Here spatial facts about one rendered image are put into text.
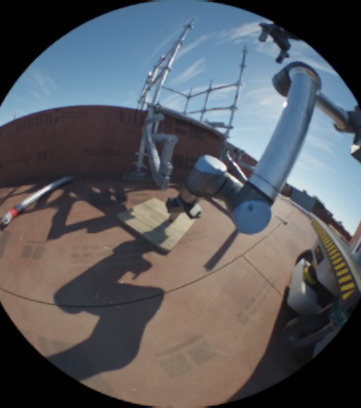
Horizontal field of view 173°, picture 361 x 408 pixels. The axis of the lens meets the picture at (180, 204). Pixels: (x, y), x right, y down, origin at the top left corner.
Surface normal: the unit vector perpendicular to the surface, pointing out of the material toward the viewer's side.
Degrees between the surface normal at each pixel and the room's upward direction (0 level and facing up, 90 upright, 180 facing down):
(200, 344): 0
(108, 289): 0
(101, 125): 90
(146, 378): 0
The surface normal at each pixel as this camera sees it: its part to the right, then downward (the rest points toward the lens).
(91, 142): 0.47, 0.50
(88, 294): 0.24, -0.87
